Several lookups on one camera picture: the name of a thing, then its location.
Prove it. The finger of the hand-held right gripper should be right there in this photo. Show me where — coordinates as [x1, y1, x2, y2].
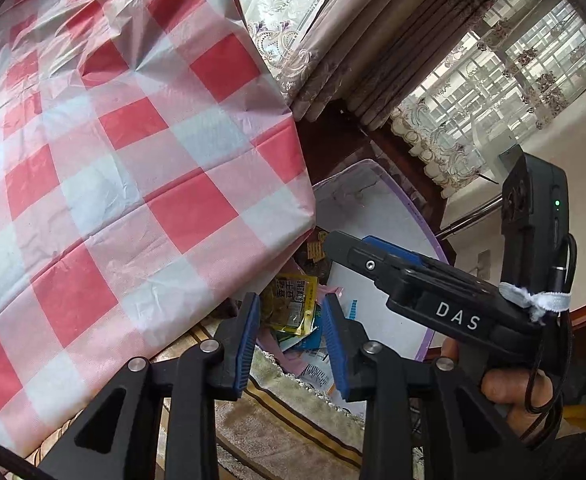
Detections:
[322, 230, 426, 293]
[362, 235, 499, 288]

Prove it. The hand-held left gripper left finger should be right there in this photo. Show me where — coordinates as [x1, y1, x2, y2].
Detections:
[38, 292, 262, 480]

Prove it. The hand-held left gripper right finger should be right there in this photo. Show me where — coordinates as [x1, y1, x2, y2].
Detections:
[320, 292, 531, 480]

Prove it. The white orange snack packet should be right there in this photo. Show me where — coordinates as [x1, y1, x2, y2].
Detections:
[295, 352, 339, 396]

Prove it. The pink snack packet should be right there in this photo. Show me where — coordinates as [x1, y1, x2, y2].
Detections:
[260, 332, 304, 378]

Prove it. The silver blue snack packet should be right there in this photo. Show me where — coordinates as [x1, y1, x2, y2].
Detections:
[279, 332, 330, 353]

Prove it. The white bin with purple rim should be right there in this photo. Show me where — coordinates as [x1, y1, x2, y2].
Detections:
[288, 158, 457, 363]

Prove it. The yellow green snack packet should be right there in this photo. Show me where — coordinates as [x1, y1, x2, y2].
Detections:
[259, 274, 320, 336]

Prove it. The person's right hand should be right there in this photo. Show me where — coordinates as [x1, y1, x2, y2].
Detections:
[440, 335, 566, 443]

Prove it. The metal rod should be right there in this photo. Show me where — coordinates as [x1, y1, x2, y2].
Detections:
[435, 199, 505, 239]

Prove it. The striped plush cushion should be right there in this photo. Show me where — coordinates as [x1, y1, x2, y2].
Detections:
[150, 322, 369, 480]

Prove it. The white lace curtain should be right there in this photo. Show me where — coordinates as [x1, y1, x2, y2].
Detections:
[227, 0, 356, 107]
[388, 0, 586, 192]

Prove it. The beige pleated drape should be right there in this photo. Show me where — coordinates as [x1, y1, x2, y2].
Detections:
[290, 0, 544, 128]

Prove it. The red white checked tablecloth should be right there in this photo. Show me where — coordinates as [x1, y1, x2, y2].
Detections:
[0, 0, 319, 453]

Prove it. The black cable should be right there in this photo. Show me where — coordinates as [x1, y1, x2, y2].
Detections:
[520, 234, 580, 443]

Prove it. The white cloth strap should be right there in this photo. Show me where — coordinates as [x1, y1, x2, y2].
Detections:
[500, 282, 572, 322]

